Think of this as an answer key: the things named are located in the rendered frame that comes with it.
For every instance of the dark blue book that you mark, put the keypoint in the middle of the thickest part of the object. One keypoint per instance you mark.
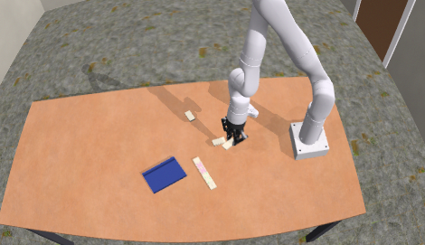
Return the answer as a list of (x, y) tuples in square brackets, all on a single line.
[(164, 174)]

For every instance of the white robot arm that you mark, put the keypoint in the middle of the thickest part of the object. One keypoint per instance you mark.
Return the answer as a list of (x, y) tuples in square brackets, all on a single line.
[(243, 83)]

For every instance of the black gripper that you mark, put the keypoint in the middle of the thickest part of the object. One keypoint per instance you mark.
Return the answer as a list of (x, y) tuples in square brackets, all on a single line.
[(231, 128)]

